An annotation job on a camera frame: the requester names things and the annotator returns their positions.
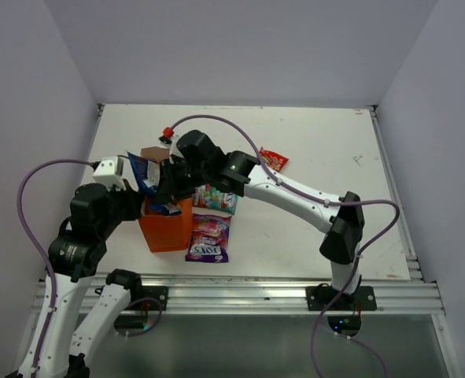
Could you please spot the orange paper bag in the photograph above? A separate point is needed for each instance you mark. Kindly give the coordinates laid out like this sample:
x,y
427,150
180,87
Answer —
x,y
164,233

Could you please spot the purple Fox's candy bag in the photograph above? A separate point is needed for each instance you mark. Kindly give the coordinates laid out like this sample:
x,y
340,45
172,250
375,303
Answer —
x,y
209,239

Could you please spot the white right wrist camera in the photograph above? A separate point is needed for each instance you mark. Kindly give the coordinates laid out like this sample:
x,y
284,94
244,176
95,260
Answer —
x,y
168,140

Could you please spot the aluminium mounting rail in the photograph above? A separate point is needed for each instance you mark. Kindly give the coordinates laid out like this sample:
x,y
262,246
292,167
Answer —
x,y
222,295

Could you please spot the red nuts snack packet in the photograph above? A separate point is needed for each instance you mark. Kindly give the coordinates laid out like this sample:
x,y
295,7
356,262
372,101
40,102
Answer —
x,y
273,160

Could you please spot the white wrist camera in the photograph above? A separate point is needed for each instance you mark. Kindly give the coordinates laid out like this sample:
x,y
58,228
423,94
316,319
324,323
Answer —
x,y
109,173
168,140

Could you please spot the teal Fox's candy bag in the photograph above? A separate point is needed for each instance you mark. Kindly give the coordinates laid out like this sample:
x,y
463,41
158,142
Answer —
x,y
208,197

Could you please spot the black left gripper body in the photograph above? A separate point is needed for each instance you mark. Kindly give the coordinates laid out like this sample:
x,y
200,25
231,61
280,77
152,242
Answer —
x,y
122,207

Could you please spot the black right base bracket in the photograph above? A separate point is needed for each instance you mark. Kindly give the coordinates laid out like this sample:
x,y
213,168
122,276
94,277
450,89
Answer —
x,y
317,297

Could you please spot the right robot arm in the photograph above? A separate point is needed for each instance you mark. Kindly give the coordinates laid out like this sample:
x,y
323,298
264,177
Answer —
x,y
194,160

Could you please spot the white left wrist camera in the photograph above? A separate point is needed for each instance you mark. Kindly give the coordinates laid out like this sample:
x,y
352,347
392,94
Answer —
x,y
109,173

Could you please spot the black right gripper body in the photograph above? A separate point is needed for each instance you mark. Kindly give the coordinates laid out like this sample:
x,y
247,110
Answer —
x,y
180,179

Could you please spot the blue chips bag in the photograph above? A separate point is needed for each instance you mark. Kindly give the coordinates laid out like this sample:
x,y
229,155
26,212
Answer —
x,y
147,176

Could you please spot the black left base bracket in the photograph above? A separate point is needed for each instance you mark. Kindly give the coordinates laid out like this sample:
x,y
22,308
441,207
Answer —
x,y
151,298

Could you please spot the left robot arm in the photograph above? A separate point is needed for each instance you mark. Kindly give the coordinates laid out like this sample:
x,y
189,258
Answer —
x,y
64,346

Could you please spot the black base bracket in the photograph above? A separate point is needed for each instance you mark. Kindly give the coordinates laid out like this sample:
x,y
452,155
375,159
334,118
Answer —
x,y
317,297
151,298

